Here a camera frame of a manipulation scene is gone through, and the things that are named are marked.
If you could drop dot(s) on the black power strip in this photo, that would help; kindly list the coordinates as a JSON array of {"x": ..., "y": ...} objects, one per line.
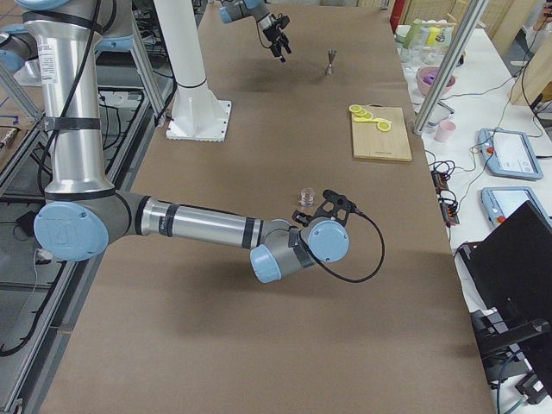
[{"x": 446, "y": 199}]

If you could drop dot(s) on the pink plastic cup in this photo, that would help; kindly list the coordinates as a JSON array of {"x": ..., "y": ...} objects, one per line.
[{"x": 445, "y": 130}]

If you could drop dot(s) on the small clear glass beaker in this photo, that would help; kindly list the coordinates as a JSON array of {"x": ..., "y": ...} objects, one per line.
[{"x": 307, "y": 197}]

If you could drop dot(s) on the wooden cutting board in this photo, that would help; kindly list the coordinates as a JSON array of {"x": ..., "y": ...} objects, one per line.
[{"x": 371, "y": 144}]

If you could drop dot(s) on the lemon slice front left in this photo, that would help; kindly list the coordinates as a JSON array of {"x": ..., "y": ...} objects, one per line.
[{"x": 354, "y": 107}]

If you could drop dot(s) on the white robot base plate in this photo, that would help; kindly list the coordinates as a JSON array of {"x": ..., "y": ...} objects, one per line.
[{"x": 200, "y": 123}]

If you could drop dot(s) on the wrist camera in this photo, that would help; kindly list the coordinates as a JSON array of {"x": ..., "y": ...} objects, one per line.
[
  {"x": 335, "y": 207},
  {"x": 280, "y": 21}
]

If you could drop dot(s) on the upper teach pendant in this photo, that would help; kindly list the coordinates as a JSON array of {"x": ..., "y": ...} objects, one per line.
[{"x": 508, "y": 154}]

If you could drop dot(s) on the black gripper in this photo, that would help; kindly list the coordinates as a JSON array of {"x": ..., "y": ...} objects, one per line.
[
  {"x": 300, "y": 216},
  {"x": 274, "y": 36}
]

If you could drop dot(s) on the black monitor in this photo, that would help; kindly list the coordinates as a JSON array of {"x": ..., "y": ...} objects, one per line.
[{"x": 511, "y": 270}]

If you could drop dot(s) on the pink bowl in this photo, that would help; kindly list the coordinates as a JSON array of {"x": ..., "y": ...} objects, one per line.
[{"x": 426, "y": 77}]

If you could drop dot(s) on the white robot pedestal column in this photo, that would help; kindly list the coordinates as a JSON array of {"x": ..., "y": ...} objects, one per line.
[{"x": 180, "y": 32}]

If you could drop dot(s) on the aluminium frame post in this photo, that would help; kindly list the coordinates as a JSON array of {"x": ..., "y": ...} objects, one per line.
[{"x": 474, "y": 12}]

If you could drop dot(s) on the lemon slice by knife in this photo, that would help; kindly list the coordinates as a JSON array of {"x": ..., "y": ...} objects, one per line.
[{"x": 383, "y": 126}]

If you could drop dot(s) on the teach pendant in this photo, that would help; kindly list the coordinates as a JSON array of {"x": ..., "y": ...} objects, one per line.
[
  {"x": 500, "y": 202},
  {"x": 508, "y": 154}
]

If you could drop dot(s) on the yellow plastic knife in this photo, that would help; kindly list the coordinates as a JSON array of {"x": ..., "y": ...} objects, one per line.
[{"x": 375, "y": 120}]

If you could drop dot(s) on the lower teach pendant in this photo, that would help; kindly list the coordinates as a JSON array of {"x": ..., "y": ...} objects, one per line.
[{"x": 500, "y": 202}]

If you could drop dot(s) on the green cup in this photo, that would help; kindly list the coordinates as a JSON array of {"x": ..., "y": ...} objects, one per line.
[{"x": 405, "y": 34}]

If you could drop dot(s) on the steel jigger measuring cup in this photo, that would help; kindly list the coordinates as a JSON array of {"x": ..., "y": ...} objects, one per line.
[{"x": 332, "y": 53}]

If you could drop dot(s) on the yellow cup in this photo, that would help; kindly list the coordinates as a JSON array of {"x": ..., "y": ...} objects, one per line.
[{"x": 433, "y": 33}]

